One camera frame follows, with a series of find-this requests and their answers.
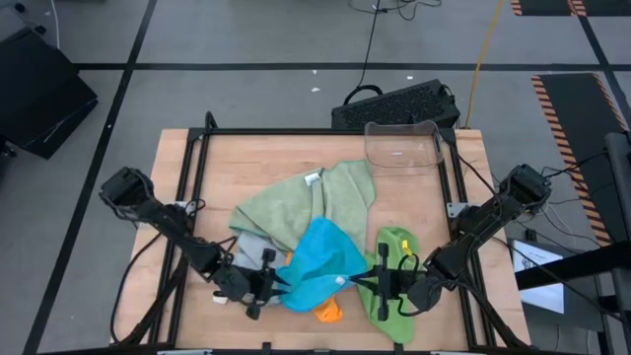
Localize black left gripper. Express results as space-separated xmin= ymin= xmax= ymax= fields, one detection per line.
xmin=214 ymin=248 xmax=292 ymax=320

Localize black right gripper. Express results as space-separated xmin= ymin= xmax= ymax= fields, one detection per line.
xmin=348 ymin=242 xmax=444 ymax=321

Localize blue microfiber towel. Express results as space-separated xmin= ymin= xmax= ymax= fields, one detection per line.
xmin=276 ymin=216 xmax=369 ymax=313

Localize sage green microfiber towel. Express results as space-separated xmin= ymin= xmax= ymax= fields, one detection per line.
xmin=229 ymin=159 xmax=377 ymax=257

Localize clear plastic bin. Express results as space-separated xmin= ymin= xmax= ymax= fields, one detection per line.
xmin=363 ymin=120 xmax=445 ymax=178

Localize grey microfiber towel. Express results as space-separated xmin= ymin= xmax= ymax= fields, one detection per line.
xmin=230 ymin=231 xmax=278 ymax=305

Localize orange microfiber towel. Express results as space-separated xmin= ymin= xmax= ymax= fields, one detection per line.
xmin=284 ymin=250 xmax=344 ymax=324

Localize lime green microfiber towel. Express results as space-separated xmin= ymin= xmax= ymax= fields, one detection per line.
xmin=355 ymin=226 xmax=421 ymax=345

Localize white printed sheet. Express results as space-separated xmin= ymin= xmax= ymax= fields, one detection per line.
xmin=512 ymin=239 xmax=566 ymax=315

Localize black perforated computer case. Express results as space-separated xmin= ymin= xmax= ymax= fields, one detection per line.
xmin=330 ymin=78 xmax=461 ymax=130

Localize black diagonal beam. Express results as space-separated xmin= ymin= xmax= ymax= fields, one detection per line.
xmin=515 ymin=241 xmax=631 ymax=292

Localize black hazard-striped floor mat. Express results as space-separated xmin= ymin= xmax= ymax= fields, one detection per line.
xmin=510 ymin=0 xmax=631 ymax=17
xmin=530 ymin=72 xmax=631 ymax=248

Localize large black box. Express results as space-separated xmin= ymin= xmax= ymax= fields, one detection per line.
xmin=0 ymin=27 xmax=99 ymax=160

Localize black metal table frame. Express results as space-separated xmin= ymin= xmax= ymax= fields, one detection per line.
xmin=117 ymin=110 xmax=531 ymax=355

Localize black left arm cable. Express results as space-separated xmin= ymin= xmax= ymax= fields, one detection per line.
xmin=108 ymin=229 xmax=167 ymax=345

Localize black floor cable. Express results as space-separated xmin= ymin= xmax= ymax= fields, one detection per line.
xmin=342 ymin=0 xmax=443 ymax=106

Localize yellow floor cable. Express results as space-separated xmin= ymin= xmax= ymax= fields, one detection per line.
xmin=462 ymin=0 xmax=507 ymax=129

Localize grey upright post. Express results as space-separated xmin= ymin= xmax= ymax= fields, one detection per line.
xmin=604 ymin=131 xmax=631 ymax=248

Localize white floor cable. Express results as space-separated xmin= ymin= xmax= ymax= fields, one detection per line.
xmin=48 ymin=0 xmax=61 ymax=50

